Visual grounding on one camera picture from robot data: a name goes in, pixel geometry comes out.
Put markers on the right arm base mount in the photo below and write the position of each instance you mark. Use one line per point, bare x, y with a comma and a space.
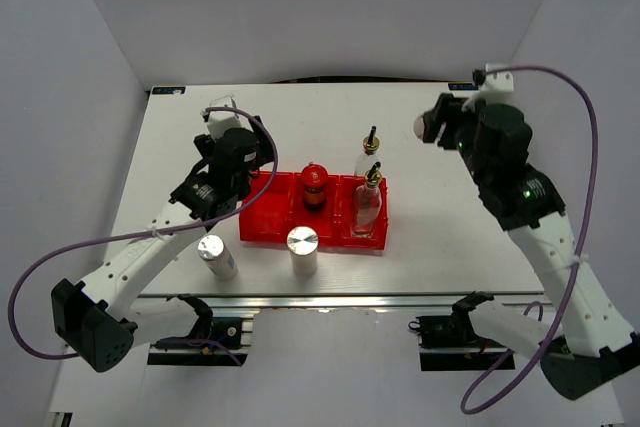
447, 343

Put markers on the silver-top white cylinder canister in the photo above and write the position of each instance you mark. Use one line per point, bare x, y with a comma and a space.
302, 243

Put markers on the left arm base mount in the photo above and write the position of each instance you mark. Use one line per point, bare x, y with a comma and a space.
215, 340

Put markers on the red-lid sauce jar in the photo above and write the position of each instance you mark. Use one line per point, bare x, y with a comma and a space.
314, 179

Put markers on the clear glass bottle gold spout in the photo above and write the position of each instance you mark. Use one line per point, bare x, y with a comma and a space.
366, 203

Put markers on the red three-compartment tray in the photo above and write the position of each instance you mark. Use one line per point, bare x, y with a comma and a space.
275, 206

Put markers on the white-lid brown spice jar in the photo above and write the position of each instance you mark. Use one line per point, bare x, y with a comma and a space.
422, 126

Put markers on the glass bottle with dark sauce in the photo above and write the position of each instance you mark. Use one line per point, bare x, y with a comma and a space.
368, 157

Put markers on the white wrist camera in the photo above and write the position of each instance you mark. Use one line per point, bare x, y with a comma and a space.
220, 116
495, 85

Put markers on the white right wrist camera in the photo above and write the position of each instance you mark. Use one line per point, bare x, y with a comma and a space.
495, 85

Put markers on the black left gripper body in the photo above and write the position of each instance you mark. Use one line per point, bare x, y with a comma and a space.
263, 154

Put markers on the silver-lid white shaker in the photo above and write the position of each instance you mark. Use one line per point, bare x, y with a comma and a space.
214, 253

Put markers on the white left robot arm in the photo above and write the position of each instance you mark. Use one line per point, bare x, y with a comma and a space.
102, 316

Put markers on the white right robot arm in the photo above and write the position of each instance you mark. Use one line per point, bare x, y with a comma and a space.
594, 344

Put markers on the blue right corner sticker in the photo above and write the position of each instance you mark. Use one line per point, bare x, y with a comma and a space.
462, 86

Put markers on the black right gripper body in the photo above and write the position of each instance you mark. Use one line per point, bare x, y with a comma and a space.
459, 124

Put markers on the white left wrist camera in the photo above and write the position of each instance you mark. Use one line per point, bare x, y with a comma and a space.
220, 116

